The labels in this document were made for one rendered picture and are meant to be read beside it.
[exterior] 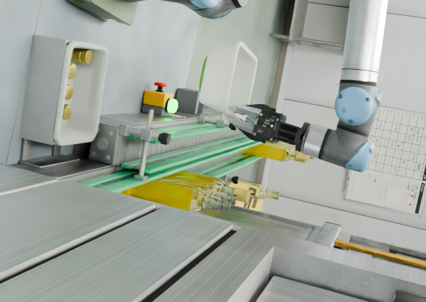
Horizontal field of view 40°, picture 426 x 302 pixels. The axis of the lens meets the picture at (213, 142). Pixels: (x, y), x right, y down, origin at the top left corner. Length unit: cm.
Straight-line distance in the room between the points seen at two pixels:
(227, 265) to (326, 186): 703
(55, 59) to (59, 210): 87
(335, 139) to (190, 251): 102
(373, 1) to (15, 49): 72
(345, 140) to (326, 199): 605
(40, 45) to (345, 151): 70
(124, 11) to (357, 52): 57
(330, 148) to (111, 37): 64
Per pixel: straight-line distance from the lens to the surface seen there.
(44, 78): 128
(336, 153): 136
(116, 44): 163
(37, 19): 131
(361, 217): 740
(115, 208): 44
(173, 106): 181
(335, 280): 41
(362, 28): 125
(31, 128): 130
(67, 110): 134
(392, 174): 729
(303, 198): 744
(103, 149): 143
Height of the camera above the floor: 149
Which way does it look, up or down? 16 degrees down
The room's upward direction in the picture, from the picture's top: 102 degrees clockwise
